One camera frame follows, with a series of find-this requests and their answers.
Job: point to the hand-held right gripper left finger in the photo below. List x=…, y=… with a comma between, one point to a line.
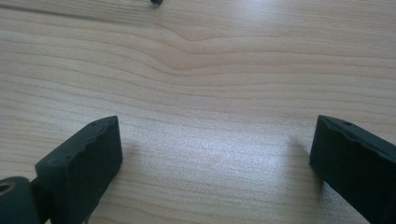
x=81, y=168

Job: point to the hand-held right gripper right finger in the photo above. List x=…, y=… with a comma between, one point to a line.
x=355, y=165

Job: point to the small black object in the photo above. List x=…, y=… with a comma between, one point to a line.
x=156, y=2

